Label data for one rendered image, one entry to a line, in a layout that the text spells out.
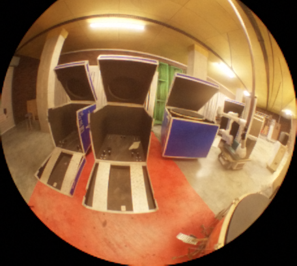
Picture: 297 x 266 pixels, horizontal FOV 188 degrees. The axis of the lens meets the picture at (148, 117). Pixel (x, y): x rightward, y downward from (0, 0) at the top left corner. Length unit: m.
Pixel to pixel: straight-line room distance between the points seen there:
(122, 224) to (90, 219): 0.37
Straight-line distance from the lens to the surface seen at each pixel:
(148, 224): 1.30
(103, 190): 1.38
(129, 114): 2.13
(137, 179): 1.41
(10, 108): 5.87
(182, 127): 1.56
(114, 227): 1.30
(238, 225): 0.73
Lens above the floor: 1.28
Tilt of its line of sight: 16 degrees down
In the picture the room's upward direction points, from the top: 8 degrees clockwise
